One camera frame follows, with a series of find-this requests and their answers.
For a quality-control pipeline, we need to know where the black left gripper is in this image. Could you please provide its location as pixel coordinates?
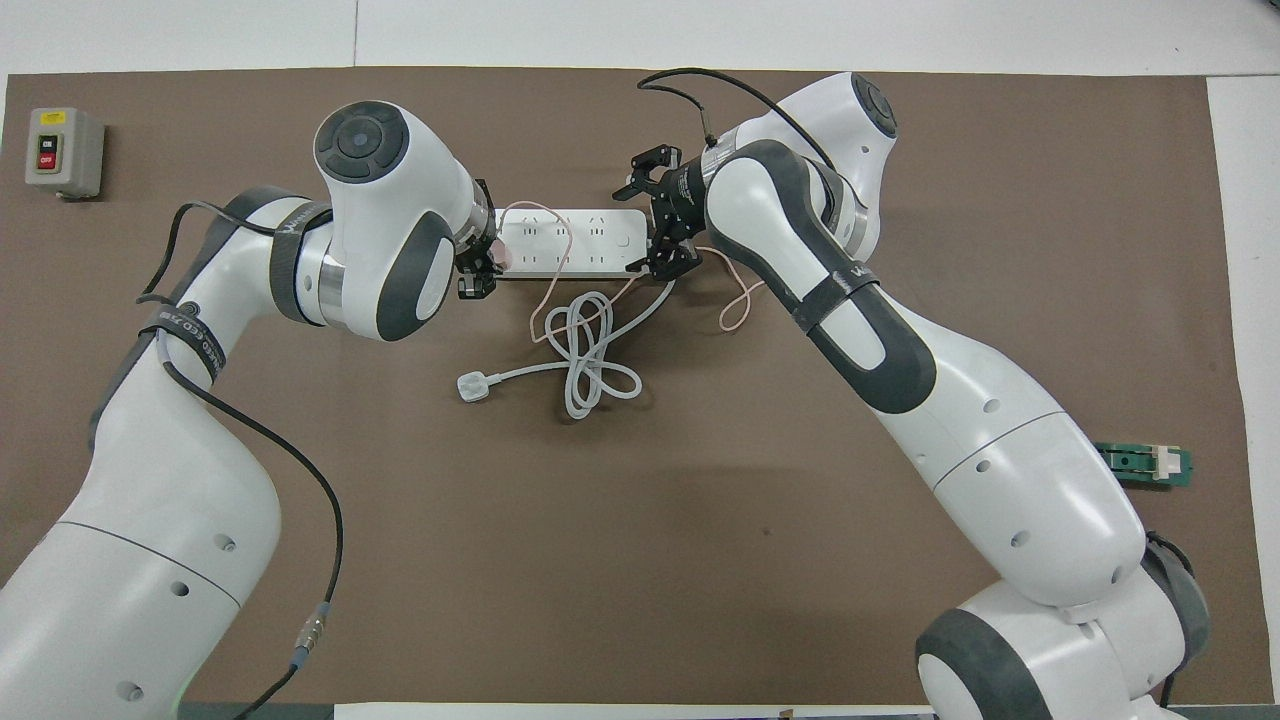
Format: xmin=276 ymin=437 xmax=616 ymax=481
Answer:
xmin=455 ymin=180 xmax=504 ymax=299

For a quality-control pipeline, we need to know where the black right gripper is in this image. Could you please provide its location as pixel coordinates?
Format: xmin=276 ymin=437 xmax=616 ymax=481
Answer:
xmin=613 ymin=145 xmax=716 ymax=281

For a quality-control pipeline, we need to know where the white power strip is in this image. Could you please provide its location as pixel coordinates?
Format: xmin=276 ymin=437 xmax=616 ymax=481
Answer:
xmin=493 ymin=208 xmax=651 ymax=279

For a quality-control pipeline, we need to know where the pink charging cable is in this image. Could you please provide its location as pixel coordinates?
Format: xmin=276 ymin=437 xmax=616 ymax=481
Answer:
xmin=497 ymin=203 xmax=767 ymax=347

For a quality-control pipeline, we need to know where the brown table mat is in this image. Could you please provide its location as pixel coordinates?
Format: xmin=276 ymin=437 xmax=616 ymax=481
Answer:
xmin=0 ymin=67 xmax=1246 ymax=706

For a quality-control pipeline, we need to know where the white power strip cord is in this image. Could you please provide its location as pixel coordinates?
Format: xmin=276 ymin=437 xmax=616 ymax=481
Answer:
xmin=457 ymin=278 xmax=677 ymax=421

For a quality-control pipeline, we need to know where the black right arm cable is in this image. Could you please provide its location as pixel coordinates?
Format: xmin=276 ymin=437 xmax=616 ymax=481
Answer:
xmin=637 ymin=68 xmax=837 ymax=173

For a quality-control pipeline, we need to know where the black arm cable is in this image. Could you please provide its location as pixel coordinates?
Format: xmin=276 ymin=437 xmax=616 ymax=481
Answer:
xmin=637 ymin=68 xmax=837 ymax=173
xmin=137 ymin=200 xmax=346 ymax=720

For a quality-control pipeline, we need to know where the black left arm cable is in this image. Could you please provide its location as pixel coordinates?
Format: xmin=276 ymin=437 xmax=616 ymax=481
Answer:
xmin=137 ymin=200 xmax=346 ymax=720

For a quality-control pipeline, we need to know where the grey push-button switch box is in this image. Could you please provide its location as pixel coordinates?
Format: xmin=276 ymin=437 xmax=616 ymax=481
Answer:
xmin=25 ymin=107 xmax=106 ymax=200

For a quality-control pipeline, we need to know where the green knife switch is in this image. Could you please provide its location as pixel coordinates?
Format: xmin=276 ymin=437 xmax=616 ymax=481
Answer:
xmin=1095 ymin=442 xmax=1196 ymax=491

